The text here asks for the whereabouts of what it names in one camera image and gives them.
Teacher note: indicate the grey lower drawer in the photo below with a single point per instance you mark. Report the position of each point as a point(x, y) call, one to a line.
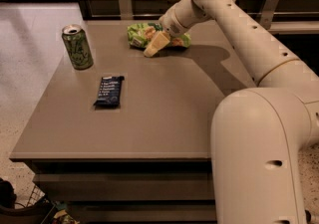
point(143, 213)

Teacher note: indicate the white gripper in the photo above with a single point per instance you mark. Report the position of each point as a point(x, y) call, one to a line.
point(170, 26)

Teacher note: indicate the dark blue snack bar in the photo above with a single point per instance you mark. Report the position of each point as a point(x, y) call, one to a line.
point(109, 93)

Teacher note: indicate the grey upper drawer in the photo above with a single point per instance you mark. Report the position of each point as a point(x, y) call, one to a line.
point(126, 186)

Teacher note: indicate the left metal bracket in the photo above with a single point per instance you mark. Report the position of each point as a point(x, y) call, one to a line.
point(126, 9)

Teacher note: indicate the grey drawer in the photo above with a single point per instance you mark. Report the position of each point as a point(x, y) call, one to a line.
point(126, 186)
point(143, 213)

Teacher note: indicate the green rice chip bag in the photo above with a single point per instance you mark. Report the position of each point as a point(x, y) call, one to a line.
point(140, 34)

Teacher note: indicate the green soda can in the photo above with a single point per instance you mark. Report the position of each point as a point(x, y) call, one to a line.
point(77, 46)

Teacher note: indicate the metal bracket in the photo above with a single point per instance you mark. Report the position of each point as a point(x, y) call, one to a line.
point(126, 9)
point(266, 13)

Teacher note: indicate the dark wire basket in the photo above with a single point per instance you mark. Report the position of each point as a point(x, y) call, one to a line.
point(40, 213)

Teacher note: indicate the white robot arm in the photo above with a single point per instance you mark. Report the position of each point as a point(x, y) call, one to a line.
point(256, 133)

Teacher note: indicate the right metal bracket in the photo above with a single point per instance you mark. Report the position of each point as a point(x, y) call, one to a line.
point(266, 13)

